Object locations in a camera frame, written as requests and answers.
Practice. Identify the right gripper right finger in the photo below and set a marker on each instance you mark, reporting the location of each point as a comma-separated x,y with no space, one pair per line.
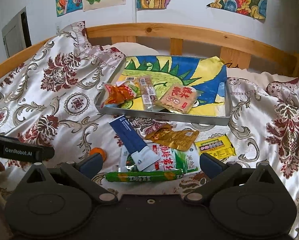
221,175

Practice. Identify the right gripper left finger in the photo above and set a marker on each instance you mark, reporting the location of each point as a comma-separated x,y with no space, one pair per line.
81,175

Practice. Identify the yellow snack packet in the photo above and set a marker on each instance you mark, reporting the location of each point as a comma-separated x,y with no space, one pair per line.
218,147

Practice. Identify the small orange tangerine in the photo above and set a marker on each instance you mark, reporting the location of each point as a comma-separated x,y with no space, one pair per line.
100,151

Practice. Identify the white green seaweed snack bag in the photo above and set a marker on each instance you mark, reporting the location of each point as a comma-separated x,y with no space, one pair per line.
170,159

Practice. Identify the green sausage stick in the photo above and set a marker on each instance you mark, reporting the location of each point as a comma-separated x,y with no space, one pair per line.
142,177

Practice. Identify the blue paper sachet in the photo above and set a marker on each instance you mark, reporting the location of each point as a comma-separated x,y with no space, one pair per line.
140,152

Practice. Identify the gold foil snack packet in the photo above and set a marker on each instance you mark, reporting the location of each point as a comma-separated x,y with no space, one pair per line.
178,140

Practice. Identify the rice cracker snack bag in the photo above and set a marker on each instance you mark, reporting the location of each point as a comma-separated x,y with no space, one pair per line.
179,98

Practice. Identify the orange-red snack bag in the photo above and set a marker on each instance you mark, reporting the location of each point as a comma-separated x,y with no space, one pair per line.
120,93

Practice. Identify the nut bar clear wrapper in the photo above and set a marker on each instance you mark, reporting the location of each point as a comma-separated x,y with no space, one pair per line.
148,94

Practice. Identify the metal tray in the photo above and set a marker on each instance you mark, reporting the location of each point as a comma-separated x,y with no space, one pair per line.
135,108

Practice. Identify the floral satin bedspread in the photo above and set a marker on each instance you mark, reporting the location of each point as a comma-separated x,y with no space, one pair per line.
48,93

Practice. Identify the dinosaur drawing paper liner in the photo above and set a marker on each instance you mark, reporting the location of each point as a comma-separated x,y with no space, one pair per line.
207,76

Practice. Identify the white pillow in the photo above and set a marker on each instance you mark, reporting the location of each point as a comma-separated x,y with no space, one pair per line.
133,49

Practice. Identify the wooden bed rail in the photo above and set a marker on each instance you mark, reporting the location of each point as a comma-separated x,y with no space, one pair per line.
235,49

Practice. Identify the white wall pipe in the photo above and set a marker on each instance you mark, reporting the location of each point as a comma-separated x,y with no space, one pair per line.
134,12

